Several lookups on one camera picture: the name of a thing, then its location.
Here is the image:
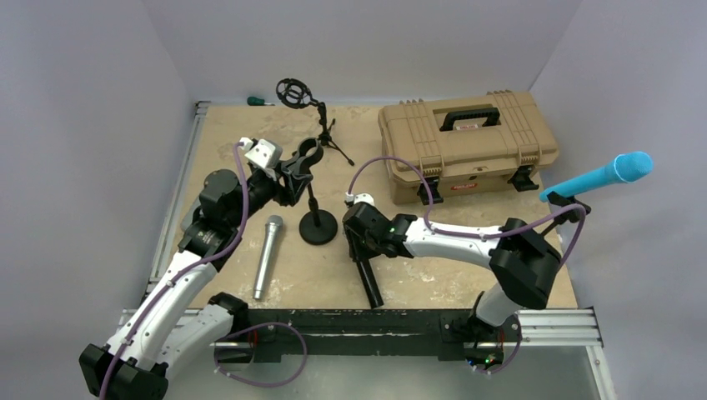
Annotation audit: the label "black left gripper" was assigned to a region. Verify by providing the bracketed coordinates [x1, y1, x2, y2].
[227, 161, 309, 229]

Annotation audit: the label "black microphone with mesh head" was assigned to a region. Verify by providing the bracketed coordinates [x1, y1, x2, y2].
[355, 260, 384, 309]

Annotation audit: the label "silver mesh head microphone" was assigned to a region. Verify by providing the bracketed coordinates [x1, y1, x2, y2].
[253, 215, 284, 301]

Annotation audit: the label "black round base mic stand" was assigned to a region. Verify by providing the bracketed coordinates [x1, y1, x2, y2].
[281, 137, 338, 246]

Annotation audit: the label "black tripod shock mount stand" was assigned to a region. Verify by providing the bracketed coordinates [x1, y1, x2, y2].
[275, 77, 356, 168]

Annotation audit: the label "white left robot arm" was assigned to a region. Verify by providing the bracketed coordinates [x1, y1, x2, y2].
[79, 162, 313, 399]

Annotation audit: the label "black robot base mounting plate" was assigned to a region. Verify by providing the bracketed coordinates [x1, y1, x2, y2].
[213, 309, 522, 367]

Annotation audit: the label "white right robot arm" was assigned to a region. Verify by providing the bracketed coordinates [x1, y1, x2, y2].
[343, 202, 561, 339]

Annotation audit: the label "black right side mic stand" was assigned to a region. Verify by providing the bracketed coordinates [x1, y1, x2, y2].
[540, 191, 592, 237]

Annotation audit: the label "blue foam covered microphone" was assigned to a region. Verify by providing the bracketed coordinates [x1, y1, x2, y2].
[539, 152, 654, 203]

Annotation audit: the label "tan plastic tool case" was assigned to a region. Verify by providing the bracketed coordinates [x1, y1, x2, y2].
[378, 90, 559, 205]

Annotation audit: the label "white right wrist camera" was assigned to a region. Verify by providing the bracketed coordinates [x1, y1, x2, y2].
[344, 192, 375, 208]

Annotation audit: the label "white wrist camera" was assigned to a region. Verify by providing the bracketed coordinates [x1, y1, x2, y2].
[344, 192, 375, 208]
[240, 137, 283, 181]

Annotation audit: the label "red handled adjustable wrench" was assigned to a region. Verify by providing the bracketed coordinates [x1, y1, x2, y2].
[402, 235, 424, 258]

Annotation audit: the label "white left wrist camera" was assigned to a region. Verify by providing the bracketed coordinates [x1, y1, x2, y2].
[240, 137, 283, 181]

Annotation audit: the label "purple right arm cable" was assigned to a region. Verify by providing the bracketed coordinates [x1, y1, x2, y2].
[344, 157, 588, 377]

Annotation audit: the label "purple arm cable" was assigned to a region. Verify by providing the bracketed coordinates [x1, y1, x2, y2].
[99, 142, 308, 400]
[344, 157, 588, 377]

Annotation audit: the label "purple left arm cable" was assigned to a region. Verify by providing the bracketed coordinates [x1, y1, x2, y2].
[99, 142, 308, 400]

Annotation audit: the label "green handled screwdriver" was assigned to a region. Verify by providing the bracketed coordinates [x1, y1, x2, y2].
[247, 96, 274, 107]

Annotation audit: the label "aluminium table frame rails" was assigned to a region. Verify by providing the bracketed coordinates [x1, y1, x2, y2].
[143, 101, 211, 298]

